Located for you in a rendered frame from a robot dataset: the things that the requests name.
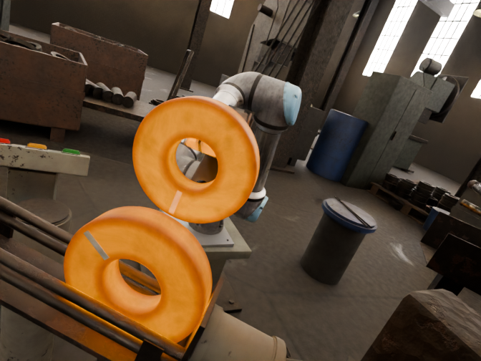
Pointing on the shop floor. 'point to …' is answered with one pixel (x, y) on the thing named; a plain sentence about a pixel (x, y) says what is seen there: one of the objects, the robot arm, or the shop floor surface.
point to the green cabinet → (384, 126)
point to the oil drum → (336, 145)
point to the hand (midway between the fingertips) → (200, 147)
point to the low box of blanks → (41, 84)
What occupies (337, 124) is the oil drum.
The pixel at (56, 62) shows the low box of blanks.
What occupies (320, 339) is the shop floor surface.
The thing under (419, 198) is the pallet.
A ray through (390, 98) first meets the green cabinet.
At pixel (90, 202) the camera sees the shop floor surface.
